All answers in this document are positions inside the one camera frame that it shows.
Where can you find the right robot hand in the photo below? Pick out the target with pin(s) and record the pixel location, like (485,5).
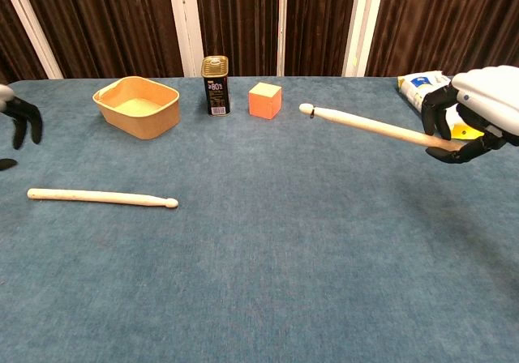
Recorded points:
(486,95)

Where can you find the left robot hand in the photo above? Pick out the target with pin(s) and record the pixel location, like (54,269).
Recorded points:
(26,116)

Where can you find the plain wooden drumstick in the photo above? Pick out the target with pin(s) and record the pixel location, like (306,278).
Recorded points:
(101,197)

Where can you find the white and yellow packaged bag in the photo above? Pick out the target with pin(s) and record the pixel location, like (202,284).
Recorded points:
(421,87)

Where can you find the kraft paper food bowl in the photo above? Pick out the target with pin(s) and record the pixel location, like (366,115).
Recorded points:
(140,114)

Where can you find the dark brown curtain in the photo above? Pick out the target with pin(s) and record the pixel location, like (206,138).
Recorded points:
(105,22)

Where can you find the black and gold tin can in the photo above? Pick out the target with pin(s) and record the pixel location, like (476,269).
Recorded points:
(217,91)

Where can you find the orange cube block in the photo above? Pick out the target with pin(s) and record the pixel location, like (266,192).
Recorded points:
(264,101)

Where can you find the white frame post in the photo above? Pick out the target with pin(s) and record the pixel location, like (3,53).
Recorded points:
(281,22)
(363,22)
(185,22)
(30,24)

